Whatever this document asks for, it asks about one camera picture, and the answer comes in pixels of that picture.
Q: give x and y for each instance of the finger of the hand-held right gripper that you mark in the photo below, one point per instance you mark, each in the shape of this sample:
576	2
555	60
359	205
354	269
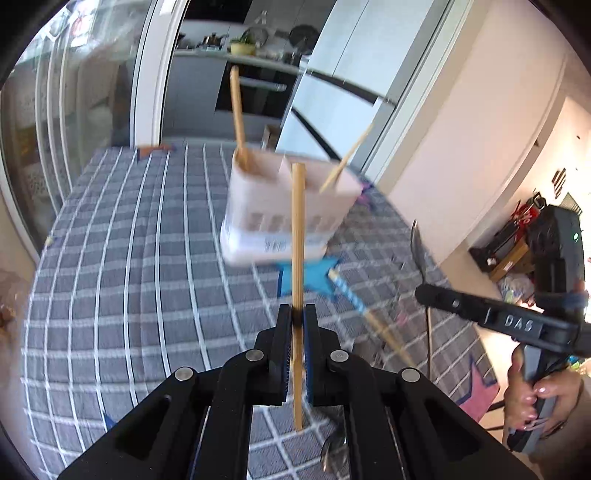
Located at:
461	304

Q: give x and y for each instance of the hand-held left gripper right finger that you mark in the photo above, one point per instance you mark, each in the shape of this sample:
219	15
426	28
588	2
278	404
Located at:
310	332

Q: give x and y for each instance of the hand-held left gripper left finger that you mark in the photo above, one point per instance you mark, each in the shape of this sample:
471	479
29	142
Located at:
282	332

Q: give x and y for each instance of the blue white patterned chopstick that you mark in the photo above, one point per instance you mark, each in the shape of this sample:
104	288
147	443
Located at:
352	296

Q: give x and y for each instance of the beige plastic utensil holder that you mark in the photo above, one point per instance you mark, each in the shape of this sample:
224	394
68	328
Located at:
258	203

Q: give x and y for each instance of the person's right hand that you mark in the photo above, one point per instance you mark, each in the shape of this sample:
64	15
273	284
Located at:
556	392

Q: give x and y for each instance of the cardboard box with black tray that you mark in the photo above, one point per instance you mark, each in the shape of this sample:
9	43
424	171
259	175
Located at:
501	256

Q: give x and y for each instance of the grey checked tablecloth with stars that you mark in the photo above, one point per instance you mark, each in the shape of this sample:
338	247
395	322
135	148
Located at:
138	277

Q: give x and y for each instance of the white refrigerator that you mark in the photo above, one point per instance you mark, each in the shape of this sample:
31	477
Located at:
332	115

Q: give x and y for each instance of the black built-in oven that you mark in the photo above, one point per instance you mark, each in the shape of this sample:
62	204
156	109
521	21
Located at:
258	94

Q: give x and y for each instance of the yellow-green bowl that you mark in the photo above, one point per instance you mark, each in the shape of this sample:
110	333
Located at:
242	47

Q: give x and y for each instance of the grey kitchen counter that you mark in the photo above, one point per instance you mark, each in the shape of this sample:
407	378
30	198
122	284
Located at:
207	54

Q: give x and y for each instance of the metal pot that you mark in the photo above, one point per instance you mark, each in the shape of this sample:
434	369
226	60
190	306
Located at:
213	41

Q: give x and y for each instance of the glass sliding door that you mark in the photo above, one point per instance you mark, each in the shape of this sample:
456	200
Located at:
69	115

